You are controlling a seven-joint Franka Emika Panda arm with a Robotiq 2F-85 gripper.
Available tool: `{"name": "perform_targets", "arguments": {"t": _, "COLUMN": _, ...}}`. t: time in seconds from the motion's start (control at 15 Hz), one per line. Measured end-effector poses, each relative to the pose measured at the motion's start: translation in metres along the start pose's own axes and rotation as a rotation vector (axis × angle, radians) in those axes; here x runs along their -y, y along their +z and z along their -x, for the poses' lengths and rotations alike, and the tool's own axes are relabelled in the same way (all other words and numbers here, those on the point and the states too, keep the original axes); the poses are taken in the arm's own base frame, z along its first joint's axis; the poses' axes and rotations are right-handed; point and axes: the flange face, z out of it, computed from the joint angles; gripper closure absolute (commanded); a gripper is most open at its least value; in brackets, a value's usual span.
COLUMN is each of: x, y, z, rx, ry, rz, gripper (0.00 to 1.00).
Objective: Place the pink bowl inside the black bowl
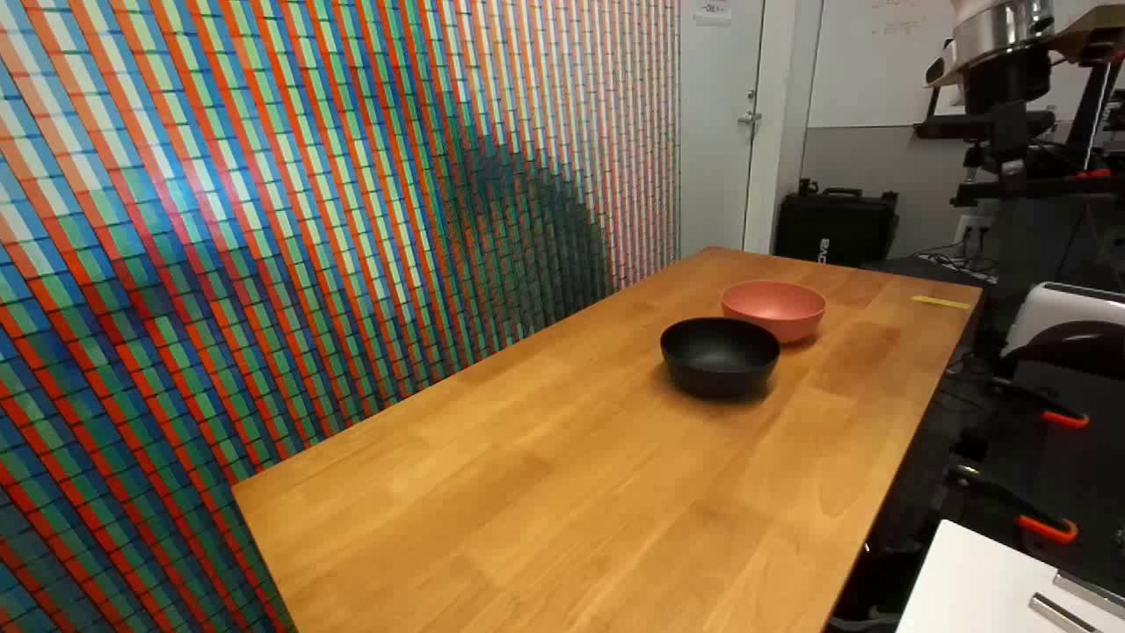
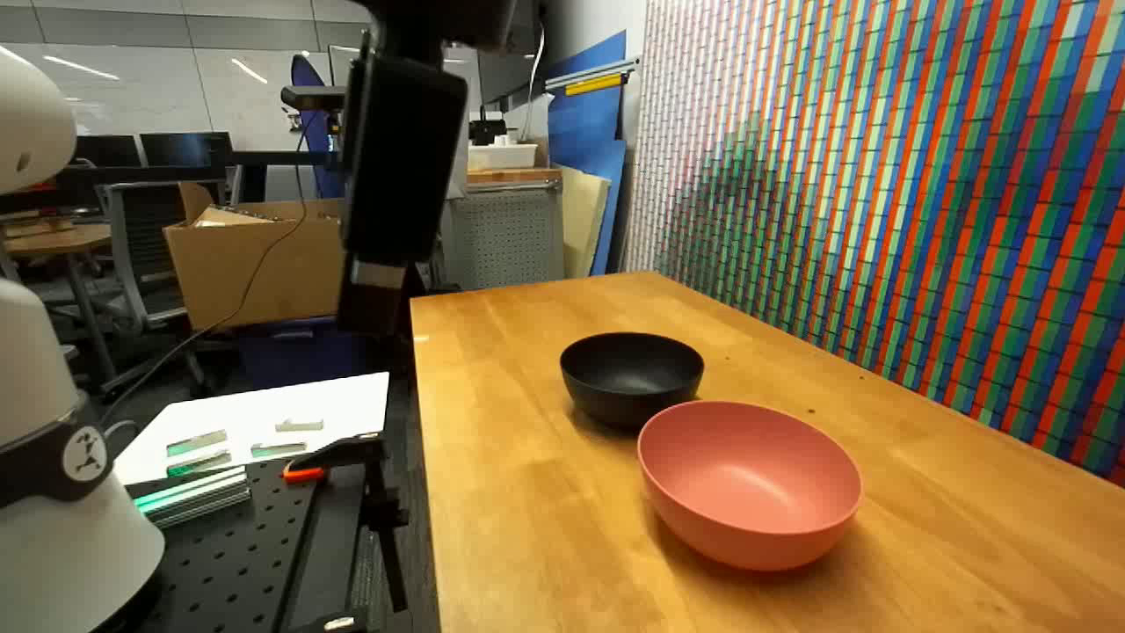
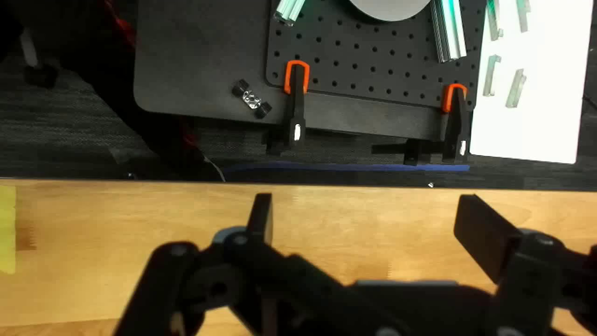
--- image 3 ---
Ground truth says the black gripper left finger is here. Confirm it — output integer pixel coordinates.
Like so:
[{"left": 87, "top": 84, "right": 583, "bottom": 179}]
[{"left": 247, "top": 194, "right": 273, "bottom": 242}]

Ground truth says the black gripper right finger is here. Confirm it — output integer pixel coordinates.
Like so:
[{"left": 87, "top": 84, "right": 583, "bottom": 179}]
[{"left": 454, "top": 194, "right": 523, "bottom": 283}]

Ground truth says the blue tape strip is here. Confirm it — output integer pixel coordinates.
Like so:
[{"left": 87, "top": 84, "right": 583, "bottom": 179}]
[{"left": 225, "top": 162, "right": 471, "bottom": 173}]

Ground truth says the small black metal connector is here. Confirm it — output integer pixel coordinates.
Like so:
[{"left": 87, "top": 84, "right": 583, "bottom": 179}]
[{"left": 232, "top": 80, "right": 273, "bottom": 119}]

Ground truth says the orange black clamp right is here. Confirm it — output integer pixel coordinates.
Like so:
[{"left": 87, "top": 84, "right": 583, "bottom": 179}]
[{"left": 372, "top": 82, "right": 473, "bottom": 166}]

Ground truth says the orange black clamp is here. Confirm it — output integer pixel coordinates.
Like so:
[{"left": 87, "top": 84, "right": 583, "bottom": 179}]
[
  {"left": 372, "top": 82, "right": 473, "bottom": 166},
  {"left": 267, "top": 59, "right": 312, "bottom": 155}
]

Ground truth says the orange black clamp left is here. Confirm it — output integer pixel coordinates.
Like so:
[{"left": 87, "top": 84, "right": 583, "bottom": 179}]
[{"left": 267, "top": 59, "right": 312, "bottom": 155}]

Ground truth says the white board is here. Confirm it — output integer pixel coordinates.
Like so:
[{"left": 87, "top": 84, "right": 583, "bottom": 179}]
[{"left": 471, "top": 0, "right": 596, "bottom": 164}]

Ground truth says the black perforated pegboard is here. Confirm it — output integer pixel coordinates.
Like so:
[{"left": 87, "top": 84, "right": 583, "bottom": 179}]
[{"left": 266, "top": 0, "right": 486, "bottom": 106}]

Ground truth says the aluminium extrusion bar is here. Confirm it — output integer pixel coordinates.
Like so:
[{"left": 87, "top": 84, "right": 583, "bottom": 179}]
[{"left": 432, "top": 0, "right": 467, "bottom": 61}]

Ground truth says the yellow tape strip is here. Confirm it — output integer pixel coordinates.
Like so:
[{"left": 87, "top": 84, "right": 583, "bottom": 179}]
[{"left": 0, "top": 186, "right": 18, "bottom": 274}]

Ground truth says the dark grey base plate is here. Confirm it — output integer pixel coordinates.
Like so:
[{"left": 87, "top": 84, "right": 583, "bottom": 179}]
[{"left": 135, "top": 0, "right": 441, "bottom": 140}]

